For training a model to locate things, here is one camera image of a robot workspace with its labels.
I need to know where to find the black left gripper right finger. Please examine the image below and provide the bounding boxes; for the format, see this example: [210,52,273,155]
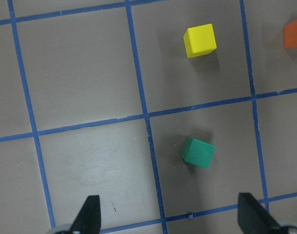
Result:
[237,193,285,234]

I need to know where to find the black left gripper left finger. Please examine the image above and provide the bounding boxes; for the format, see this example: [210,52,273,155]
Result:
[69,195,101,234]

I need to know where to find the green wooden block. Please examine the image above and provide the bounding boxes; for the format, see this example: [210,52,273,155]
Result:
[181,136,216,169]

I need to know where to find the yellow wooden block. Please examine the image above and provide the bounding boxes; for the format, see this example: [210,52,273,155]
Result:
[183,23,217,59]

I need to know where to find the orange wooden block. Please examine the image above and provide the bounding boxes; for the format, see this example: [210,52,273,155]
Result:
[283,19,297,49]

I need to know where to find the brown grid paper mat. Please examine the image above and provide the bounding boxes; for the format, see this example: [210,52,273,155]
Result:
[0,0,297,234]

